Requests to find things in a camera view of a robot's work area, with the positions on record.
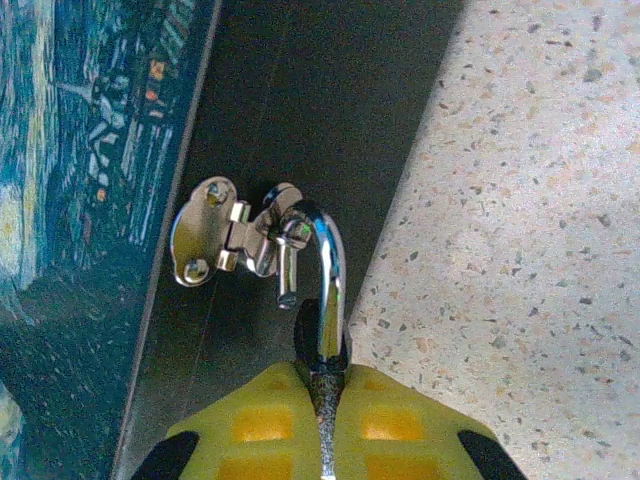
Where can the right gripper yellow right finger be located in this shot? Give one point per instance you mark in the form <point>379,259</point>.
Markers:
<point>400,440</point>

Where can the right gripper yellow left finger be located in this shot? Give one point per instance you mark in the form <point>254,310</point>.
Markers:
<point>250,425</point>

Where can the chrome metal hook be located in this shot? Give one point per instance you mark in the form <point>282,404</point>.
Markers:
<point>332,280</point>

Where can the black box starry night lid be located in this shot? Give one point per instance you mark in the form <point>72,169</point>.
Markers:
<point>300,100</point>

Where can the chrome hasp latch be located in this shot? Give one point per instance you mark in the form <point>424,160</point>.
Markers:
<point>200,235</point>

